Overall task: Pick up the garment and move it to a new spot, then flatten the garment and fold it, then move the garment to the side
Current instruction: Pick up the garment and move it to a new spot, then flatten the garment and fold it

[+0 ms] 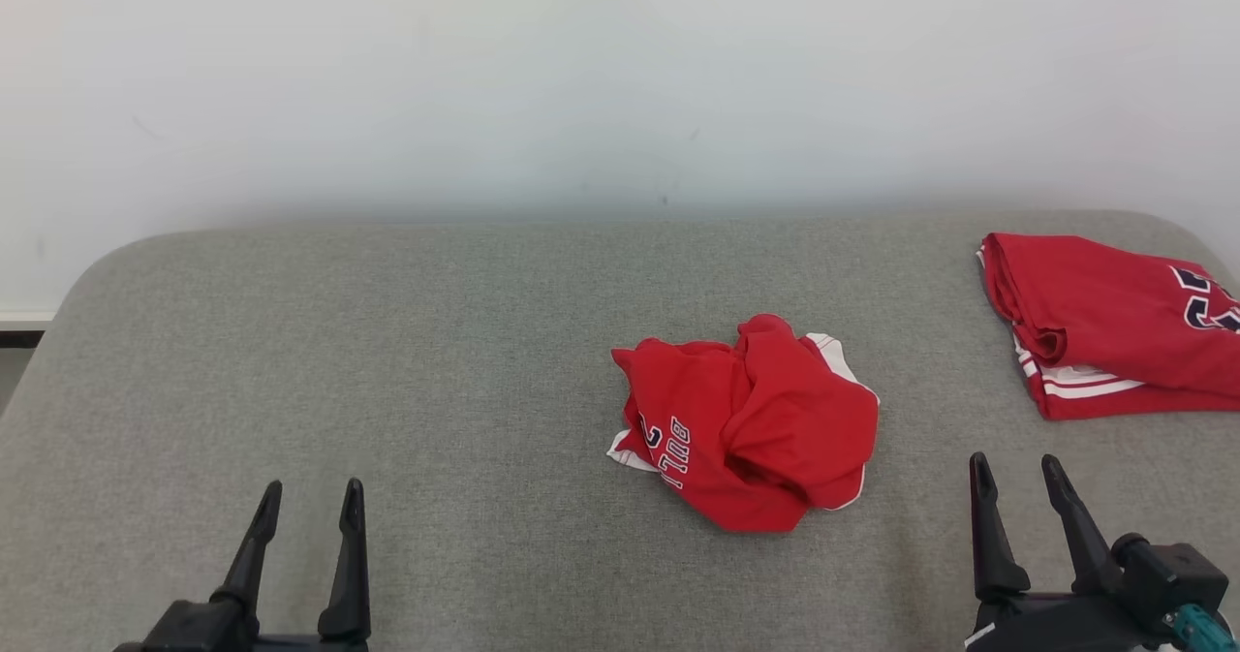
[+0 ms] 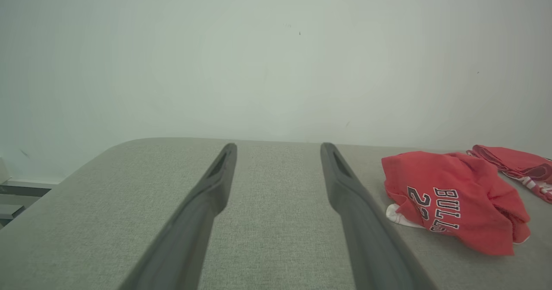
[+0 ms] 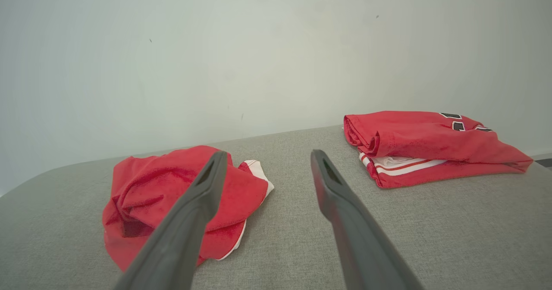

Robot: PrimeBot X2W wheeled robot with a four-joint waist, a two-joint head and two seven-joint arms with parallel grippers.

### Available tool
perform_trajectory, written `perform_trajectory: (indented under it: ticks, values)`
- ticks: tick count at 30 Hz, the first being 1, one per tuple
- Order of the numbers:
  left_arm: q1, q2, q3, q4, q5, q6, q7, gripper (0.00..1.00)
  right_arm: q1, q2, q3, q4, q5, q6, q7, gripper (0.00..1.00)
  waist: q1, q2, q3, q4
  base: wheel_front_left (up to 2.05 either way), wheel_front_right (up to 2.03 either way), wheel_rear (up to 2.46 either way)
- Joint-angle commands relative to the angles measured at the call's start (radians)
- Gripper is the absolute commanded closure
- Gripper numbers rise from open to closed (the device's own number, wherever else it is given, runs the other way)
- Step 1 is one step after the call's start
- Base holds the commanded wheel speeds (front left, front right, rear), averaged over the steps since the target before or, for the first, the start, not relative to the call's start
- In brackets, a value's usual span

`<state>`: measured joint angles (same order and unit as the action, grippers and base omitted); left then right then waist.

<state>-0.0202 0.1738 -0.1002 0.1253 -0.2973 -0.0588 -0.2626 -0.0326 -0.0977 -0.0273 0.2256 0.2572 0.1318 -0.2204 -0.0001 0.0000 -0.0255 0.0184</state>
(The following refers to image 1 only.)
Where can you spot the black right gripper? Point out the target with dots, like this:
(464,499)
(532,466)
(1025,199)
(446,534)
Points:
(1056,625)

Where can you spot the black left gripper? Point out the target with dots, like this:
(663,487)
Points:
(208,633)

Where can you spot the red white jersey shirt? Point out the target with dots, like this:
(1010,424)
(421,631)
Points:
(1104,313)

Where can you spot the red Bulls 23 shorts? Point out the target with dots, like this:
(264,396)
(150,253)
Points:
(775,419)

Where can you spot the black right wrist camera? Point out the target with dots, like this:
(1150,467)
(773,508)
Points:
(1172,574)

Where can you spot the white wall baseboard strip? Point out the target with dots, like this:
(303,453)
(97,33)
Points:
(24,321)

